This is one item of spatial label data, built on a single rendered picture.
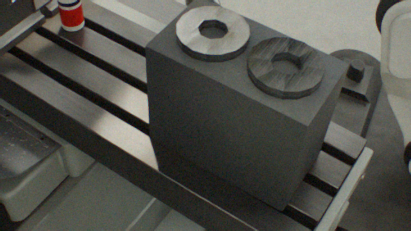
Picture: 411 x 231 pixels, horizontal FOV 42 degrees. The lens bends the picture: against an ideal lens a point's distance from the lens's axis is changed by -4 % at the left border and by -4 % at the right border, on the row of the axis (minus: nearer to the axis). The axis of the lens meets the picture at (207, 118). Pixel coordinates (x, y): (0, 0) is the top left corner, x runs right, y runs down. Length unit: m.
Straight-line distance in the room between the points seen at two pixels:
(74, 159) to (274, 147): 0.41
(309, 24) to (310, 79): 1.85
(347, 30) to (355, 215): 1.41
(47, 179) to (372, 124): 0.78
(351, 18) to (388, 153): 1.32
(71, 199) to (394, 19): 0.66
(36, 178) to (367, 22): 1.91
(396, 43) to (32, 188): 0.66
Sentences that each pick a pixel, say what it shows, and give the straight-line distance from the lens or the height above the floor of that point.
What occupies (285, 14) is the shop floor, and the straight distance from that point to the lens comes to 2.50.
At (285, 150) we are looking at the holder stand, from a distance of 0.65.
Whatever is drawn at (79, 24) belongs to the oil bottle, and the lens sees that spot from 0.98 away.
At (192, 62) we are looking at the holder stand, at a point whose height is 1.11.
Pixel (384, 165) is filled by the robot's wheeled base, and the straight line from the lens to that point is 1.30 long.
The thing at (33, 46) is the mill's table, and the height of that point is 0.92.
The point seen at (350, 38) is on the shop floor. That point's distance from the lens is 2.46.
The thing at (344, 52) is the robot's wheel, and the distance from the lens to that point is 1.49.
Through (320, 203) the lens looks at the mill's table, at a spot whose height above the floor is 0.92.
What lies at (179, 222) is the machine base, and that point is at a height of 0.20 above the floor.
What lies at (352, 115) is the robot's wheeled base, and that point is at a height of 0.59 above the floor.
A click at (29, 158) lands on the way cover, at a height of 0.87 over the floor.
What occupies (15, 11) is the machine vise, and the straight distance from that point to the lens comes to 0.97.
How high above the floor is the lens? 1.57
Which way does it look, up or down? 51 degrees down
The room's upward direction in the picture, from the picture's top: 4 degrees clockwise
